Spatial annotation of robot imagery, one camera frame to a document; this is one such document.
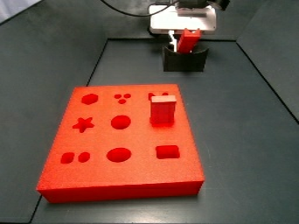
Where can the red foam shape board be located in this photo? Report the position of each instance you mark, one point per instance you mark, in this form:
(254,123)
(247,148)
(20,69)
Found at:
(111,155)

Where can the red rectangular block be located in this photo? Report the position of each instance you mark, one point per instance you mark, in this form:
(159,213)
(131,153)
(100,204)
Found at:
(163,109)

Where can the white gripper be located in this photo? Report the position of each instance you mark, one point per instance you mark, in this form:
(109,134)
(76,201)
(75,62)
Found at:
(175,19)

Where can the red arch bar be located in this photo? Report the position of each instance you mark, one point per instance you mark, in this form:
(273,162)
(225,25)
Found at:
(189,40)

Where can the black curved fixture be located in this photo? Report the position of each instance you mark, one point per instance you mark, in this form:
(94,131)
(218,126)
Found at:
(185,62)

